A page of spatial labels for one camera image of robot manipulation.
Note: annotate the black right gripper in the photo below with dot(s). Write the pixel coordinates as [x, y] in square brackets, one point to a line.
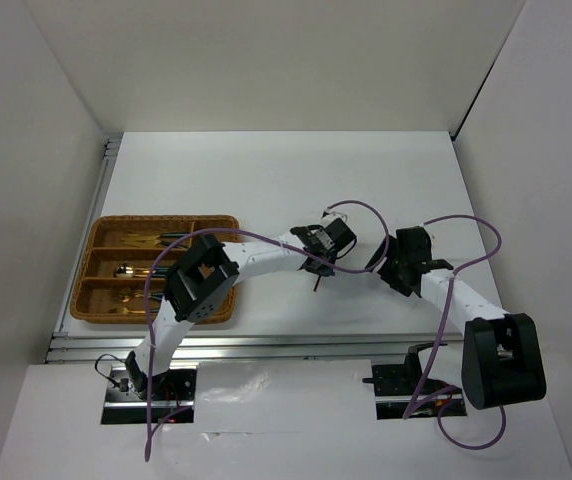
[385, 271]

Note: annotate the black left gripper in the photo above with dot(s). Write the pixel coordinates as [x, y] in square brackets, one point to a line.
[323, 271]

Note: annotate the gold fork green handle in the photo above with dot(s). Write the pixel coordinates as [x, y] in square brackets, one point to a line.
[123, 310]
[124, 298]

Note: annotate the gold spoon green handle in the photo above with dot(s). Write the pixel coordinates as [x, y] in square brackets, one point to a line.
[139, 275]
[125, 267]

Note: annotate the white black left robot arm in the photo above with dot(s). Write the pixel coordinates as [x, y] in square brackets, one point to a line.
[199, 282]

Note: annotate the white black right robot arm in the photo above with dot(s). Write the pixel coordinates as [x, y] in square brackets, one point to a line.
[499, 362]

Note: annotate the brown wicker divided tray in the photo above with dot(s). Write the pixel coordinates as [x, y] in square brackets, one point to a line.
[103, 253]

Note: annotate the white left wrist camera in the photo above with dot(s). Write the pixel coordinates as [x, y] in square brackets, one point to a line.
[329, 216]

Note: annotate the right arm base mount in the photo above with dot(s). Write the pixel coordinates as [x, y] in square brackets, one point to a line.
[394, 384]

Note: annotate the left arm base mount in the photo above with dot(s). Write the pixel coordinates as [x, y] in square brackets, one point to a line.
[123, 405]

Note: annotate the aluminium frame rail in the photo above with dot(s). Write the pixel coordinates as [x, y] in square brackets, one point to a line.
[271, 181]

